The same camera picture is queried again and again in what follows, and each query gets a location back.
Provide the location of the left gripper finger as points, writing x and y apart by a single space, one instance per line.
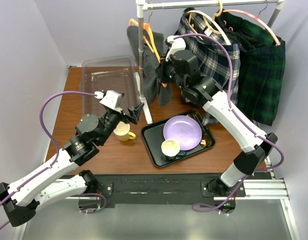
135 111
130 119

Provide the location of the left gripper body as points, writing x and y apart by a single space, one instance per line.
110 120

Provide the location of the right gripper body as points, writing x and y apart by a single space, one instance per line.
167 74

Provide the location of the orange plastic hanger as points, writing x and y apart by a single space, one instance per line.
151 43

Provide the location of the grey dotted skirt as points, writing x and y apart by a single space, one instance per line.
152 87

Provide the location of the navy white plaid skirt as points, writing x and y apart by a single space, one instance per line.
211 59

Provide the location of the cream wooden hanger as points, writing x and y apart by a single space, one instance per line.
212 26

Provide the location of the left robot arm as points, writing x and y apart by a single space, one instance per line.
22 199

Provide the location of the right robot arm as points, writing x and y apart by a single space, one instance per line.
205 92

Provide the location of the green plaid skirt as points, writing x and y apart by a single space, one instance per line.
262 65

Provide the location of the pink hanger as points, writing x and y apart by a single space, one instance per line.
267 28

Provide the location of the yellow mug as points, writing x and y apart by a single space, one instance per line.
123 133

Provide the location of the black tray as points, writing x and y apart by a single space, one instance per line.
152 135

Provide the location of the clear plastic bin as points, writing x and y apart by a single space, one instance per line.
112 73

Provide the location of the cream paper cup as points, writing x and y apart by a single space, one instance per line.
170 149

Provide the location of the purple plate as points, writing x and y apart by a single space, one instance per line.
183 129

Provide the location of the dark green cup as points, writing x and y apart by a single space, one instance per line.
176 157

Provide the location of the gold spoon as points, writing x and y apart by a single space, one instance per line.
205 140

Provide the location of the white metal clothes rack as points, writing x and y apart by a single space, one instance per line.
142 6

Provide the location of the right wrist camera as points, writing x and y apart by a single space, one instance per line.
174 45

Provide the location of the black mounting base plate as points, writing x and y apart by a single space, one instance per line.
160 189

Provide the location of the aluminium frame rail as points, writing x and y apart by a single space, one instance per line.
264 213

